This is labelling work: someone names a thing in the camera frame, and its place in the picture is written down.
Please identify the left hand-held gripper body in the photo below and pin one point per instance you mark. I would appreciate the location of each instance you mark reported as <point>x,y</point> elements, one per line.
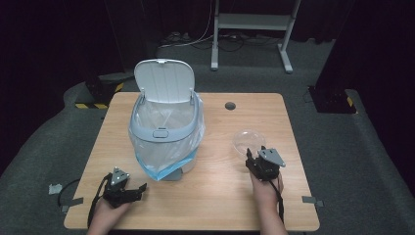
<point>118,191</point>

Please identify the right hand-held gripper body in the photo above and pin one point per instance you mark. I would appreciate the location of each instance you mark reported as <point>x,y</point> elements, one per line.
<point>266,166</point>

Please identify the clear plastic bowl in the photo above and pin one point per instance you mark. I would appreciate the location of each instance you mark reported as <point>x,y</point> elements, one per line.
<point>248,140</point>

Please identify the white lidded trash can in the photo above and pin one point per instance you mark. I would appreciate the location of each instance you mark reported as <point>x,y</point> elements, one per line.
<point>163,81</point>

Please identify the person's left hand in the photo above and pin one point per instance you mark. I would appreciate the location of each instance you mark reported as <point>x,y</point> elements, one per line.
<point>109,212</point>

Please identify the person's right hand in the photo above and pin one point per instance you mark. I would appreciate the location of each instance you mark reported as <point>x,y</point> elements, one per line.
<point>266,192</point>

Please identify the clear plastic trash bag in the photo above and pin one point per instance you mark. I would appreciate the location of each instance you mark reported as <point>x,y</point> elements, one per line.
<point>163,153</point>

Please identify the grey tape strip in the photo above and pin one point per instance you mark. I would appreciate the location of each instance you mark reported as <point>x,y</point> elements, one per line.
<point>73,203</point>
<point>311,200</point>

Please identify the crumpled grey tape piece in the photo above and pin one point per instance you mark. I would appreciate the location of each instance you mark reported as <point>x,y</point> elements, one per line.
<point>55,188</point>

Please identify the black stand base striped tape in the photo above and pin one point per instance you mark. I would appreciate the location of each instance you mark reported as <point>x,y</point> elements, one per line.
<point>332,101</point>
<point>99,93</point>

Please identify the white metal stand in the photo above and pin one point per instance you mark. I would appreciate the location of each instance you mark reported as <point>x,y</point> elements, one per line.
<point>251,21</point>

